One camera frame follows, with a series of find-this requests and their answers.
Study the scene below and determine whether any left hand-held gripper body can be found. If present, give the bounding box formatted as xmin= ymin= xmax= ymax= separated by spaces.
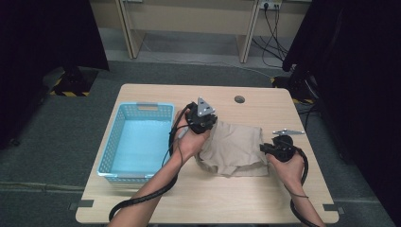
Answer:
xmin=184 ymin=96 xmax=218 ymax=135

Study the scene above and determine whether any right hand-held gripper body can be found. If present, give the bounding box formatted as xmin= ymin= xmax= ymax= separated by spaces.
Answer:
xmin=271 ymin=128 xmax=306 ymax=164

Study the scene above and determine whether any beige cloth garment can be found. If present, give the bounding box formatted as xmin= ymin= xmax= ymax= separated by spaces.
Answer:
xmin=195 ymin=120 xmax=270 ymax=178

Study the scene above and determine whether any light blue plastic basket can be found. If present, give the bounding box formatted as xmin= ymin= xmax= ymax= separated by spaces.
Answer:
xmin=96 ymin=101 xmax=175 ymax=184

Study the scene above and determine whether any person's left hand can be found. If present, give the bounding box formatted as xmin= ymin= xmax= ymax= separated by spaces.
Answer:
xmin=172 ymin=108 xmax=212 ymax=164

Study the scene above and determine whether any person's right hand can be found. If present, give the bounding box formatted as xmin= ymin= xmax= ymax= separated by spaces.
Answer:
xmin=266 ymin=150 xmax=305 ymax=196

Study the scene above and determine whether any black stand base hazard tape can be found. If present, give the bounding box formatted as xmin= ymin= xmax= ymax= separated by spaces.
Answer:
xmin=48 ymin=64 xmax=99 ymax=98
xmin=270 ymin=67 xmax=316 ymax=105

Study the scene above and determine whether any grey tape strip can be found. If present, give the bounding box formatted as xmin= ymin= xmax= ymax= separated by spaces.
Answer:
xmin=69 ymin=199 xmax=95 ymax=211
xmin=323 ymin=203 xmax=345 ymax=216

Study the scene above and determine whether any black curtain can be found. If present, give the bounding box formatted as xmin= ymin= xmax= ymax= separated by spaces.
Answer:
xmin=0 ymin=0 xmax=111 ymax=150
xmin=282 ymin=0 xmax=401 ymax=227

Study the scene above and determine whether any beige wooden desk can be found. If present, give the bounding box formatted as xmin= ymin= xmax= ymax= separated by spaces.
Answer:
xmin=114 ymin=0 xmax=263 ymax=64

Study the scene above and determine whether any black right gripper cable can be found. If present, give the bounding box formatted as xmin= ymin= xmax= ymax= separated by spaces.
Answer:
xmin=288 ymin=145 xmax=310 ymax=227

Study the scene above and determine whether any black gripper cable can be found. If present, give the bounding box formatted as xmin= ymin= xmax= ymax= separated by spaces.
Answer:
xmin=108 ymin=101 xmax=198 ymax=222
xmin=288 ymin=145 xmax=310 ymax=227

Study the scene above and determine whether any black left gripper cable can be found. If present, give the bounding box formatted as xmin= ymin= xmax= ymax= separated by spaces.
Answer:
xmin=108 ymin=101 xmax=198 ymax=222

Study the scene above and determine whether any black power cable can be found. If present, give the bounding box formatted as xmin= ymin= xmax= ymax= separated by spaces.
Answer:
xmin=252 ymin=3 xmax=289 ymax=69
xmin=263 ymin=3 xmax=289 ymax=56

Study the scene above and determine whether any white wall power outlet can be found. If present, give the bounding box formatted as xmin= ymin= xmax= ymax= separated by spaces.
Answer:
xmin=259 ymin=0 xmax=283 ymax=9

